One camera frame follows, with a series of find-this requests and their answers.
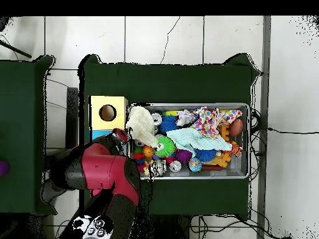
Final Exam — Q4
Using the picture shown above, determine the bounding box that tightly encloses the cream knitted cloth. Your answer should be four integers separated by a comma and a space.
125, 105, 160, 148

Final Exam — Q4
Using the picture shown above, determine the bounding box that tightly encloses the green spiky rubber ball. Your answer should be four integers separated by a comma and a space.
153, 135, 177, 157

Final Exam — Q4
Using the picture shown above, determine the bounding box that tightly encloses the polka dot colourful cloth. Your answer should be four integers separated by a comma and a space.
191, 106, 243, 140

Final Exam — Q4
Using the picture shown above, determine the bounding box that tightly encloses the wooden box with three holes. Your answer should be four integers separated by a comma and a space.
88, 95, 130, 143

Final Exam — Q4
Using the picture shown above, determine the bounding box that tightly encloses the small orange basketball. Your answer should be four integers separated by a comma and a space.
142, 144, 155, 158

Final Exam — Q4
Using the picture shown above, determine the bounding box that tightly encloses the blue spiky rubber ball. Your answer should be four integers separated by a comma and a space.
159, 116, 179, 134

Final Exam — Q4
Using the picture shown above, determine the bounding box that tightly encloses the crushed silver can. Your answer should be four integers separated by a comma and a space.
151, 159, 168, 176

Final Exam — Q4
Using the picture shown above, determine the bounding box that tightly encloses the black upright panel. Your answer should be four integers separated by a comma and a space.
65, 87, 80, 150

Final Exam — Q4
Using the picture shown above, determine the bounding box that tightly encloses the mint green fuzzy cloth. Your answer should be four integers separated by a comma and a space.
166, 128, 234, 154

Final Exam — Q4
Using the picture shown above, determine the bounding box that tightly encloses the small globe ball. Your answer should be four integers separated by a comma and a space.
189, 157, 204, 173

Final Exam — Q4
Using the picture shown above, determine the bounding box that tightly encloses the dark green side table cloth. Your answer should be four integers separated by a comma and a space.
0, 54, 57, 216

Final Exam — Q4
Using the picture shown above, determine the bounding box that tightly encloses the brown toy football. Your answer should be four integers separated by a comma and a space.
229, 118, 245, 138

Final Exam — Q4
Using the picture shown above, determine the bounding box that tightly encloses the purple object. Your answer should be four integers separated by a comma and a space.
0, 160, 11, 177

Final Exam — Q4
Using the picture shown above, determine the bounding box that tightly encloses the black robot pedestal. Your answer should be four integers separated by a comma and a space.
134, 213, 201, 239

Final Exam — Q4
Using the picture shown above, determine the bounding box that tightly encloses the shallow wire mesh bin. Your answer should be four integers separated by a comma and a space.
126, 102, 251, 180

